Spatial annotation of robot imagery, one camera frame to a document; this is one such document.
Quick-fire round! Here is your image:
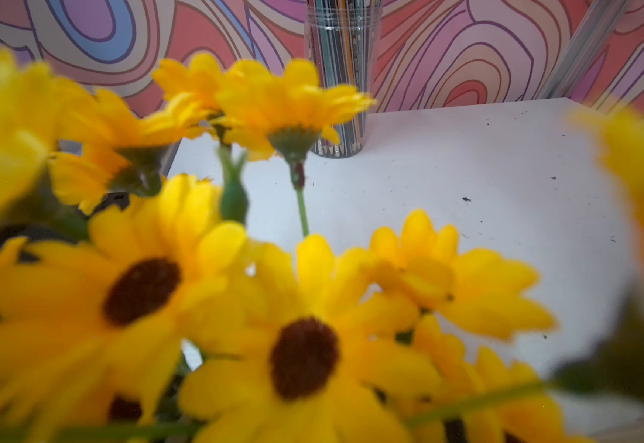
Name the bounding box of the clear cup of pencils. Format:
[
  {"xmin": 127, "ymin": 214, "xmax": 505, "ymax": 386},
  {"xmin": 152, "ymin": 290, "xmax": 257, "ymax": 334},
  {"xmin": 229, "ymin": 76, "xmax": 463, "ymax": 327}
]
[{"xmin": 304, "ymin": 0, "xmax": 384, "ymax": 160}]

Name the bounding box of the sunflower pot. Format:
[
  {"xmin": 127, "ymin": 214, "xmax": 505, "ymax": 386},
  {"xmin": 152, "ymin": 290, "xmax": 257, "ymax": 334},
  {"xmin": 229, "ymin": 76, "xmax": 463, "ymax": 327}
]
[{"xmin": 0, "ymin": 49, "xmax": 644, "ymax": 442}]

